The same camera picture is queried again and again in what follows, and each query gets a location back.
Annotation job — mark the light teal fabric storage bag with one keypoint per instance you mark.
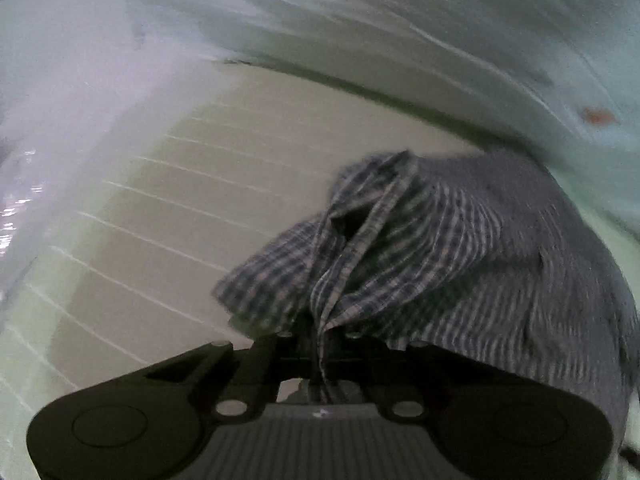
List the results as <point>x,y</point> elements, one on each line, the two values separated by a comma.
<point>561,76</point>

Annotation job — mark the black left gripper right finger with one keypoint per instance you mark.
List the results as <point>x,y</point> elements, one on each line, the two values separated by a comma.
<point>364,370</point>

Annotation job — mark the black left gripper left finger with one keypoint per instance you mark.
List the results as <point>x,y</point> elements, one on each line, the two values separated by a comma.
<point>261,369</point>

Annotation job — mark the blue plaid shirt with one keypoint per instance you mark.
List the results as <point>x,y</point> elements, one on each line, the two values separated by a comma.
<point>483,255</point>

